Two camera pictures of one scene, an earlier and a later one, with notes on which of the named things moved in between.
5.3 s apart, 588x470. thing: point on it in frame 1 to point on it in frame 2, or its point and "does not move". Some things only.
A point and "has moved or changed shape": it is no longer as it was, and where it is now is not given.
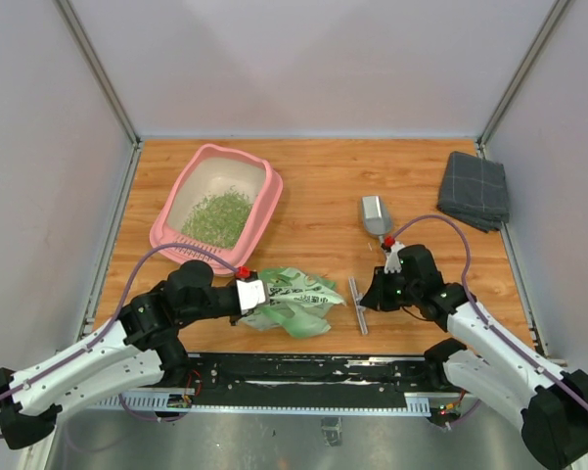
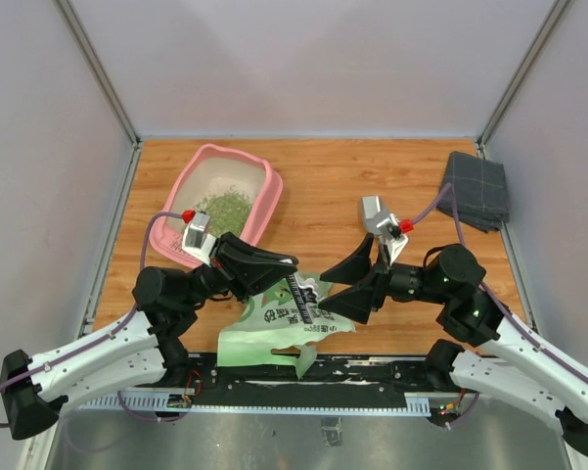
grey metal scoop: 376,216 does not move
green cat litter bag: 295,302 has moved or changed shape
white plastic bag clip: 359,307 has moved or changed shape
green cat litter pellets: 221,218 does not move
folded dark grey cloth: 474,190 does not move
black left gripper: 235,317 to 243,267
